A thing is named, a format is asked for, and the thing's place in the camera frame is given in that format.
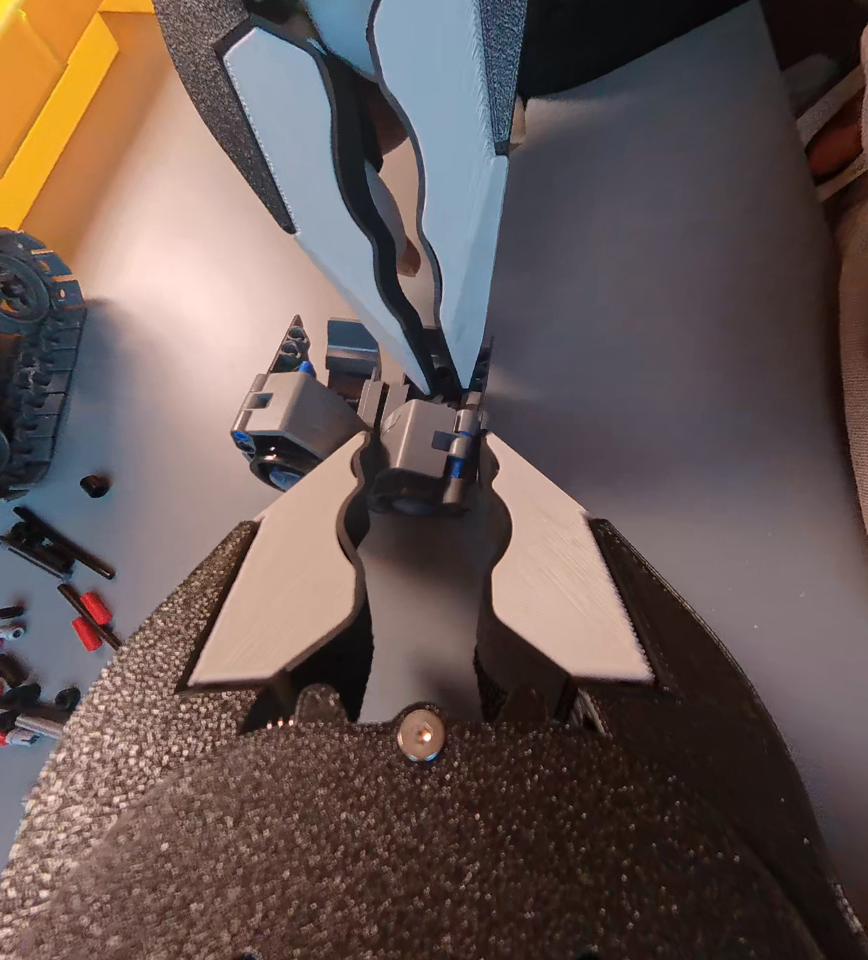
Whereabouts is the yellow toy robot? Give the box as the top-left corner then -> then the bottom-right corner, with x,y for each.
0,228 -> 89,504

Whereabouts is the black long beam piece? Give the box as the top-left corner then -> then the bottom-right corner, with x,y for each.
0,506 -> 117,583

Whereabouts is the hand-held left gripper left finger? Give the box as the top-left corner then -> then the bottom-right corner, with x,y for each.
188,431 -> 373,690

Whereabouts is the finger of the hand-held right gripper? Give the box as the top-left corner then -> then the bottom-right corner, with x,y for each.
370,0 -> 512,393
221,27 -> 439,396

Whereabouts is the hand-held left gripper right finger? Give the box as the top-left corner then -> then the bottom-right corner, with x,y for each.
477,432 -> 657,685

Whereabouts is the grey desk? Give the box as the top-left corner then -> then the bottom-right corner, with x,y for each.
0,15 -> 868,960

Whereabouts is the person's right hand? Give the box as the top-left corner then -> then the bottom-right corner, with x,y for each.
359,93 -> 424,277

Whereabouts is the large yellow storage bin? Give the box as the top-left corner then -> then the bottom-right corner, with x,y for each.
0,0 -> 124,235

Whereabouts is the grey block head assembly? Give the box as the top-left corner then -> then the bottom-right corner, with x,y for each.
231,315 -> 497,521

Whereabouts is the black wrist rest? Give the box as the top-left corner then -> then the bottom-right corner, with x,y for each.
512,0 -> 764,100

